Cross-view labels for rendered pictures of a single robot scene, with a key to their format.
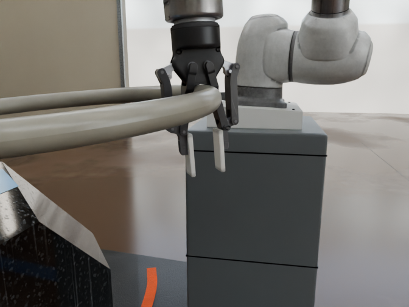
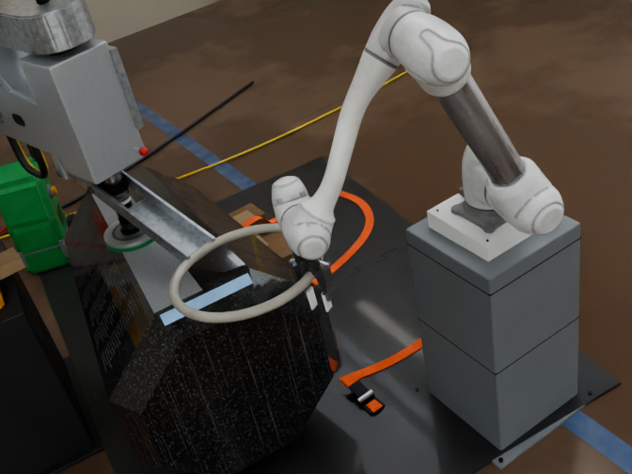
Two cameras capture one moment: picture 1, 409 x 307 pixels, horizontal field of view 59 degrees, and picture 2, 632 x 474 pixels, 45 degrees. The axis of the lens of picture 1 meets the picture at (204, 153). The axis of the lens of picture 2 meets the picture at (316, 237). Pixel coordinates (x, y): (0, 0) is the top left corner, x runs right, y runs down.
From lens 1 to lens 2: 2.01 m
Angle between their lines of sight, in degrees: 53
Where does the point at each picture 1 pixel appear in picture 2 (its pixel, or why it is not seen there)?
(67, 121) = (213, 318)
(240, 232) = (445, 320)
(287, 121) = (478, 250)
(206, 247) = (427, 318)
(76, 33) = not seen: outside the picture
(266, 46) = (471, 177)
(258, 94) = (471, 212)
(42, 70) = not seen: outside the picture
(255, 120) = (458, 239)
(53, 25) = not seen: outside the picture
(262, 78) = (473, 200)
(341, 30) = (501, 200)
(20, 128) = (203, 318)
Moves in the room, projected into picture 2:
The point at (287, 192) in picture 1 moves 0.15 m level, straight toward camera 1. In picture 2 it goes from (469, 308) to (432, 329)
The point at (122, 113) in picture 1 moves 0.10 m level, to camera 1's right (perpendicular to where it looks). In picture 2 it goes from (227, 317) to (249, 331)
